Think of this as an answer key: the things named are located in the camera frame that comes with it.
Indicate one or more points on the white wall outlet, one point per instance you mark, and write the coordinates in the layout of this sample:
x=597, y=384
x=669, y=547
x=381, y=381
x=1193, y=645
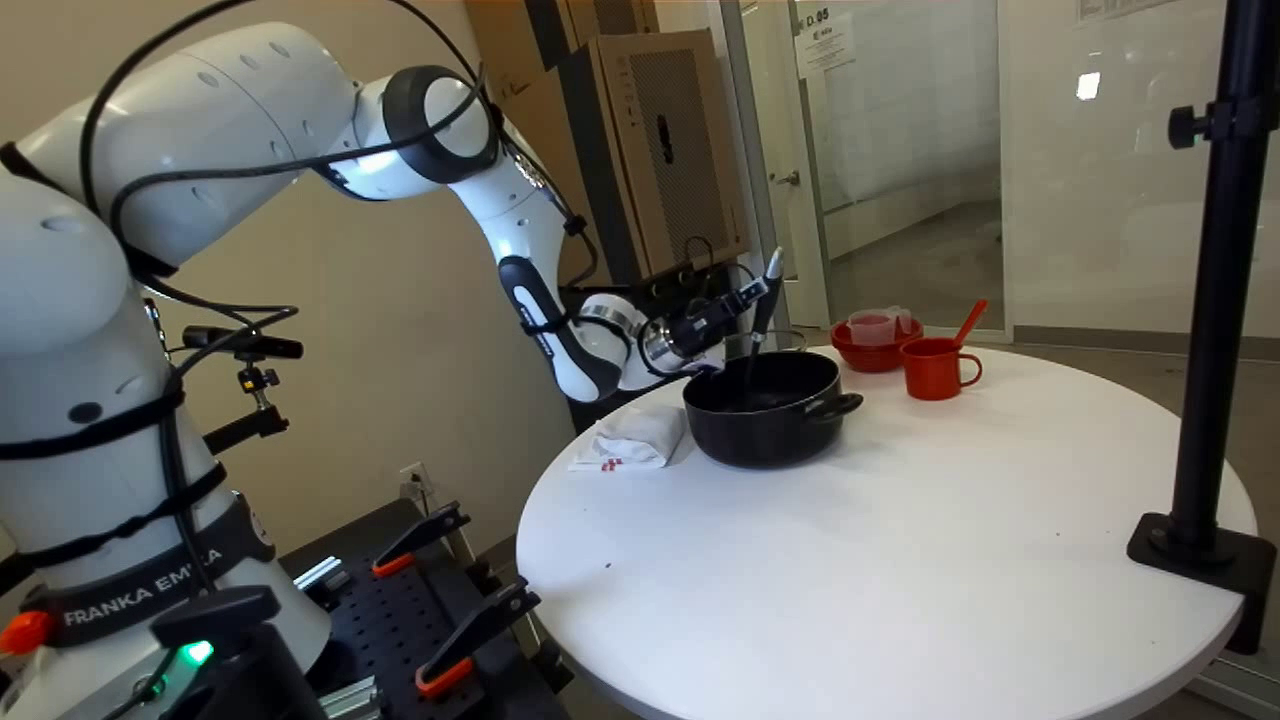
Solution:
x=415, y=483

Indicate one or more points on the black cooking pot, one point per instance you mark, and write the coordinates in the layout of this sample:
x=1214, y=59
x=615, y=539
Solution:
x=767, y=422

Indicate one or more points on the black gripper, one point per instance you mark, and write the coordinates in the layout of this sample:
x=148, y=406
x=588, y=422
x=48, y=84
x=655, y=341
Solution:
x=707, y=314

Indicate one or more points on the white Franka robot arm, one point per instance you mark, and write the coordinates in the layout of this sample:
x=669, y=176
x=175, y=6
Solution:
x=80, y=374

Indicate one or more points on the black device with green light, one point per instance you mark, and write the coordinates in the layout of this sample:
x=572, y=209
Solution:
x=227, y=622

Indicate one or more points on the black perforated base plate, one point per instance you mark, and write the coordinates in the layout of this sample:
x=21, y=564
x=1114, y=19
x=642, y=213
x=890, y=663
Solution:
x=387, y=626

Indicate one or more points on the white towel with red mark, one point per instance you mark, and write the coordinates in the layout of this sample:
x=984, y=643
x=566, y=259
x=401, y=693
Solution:
x=618, y=462

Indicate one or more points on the white door notice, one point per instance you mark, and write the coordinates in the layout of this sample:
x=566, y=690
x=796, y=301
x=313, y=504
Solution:
x=827, y=40

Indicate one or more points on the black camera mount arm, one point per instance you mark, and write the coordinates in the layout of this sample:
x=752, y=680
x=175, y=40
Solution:
x=246, y=344

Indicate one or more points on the folded white towel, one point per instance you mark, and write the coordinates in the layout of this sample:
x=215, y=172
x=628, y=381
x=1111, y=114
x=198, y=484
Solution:
x=647, y=430

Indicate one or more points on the plain cardboard box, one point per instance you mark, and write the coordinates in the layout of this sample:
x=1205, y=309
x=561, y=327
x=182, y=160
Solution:
x=606, y=19

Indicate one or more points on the red cup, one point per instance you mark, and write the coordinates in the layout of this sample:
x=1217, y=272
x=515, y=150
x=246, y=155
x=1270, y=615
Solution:
x=929, y=368

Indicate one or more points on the black equipment rack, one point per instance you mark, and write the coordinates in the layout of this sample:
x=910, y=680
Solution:
x=580, y=413

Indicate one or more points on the red bowl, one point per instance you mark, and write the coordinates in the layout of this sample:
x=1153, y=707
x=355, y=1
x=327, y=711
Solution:
x=872, y=341

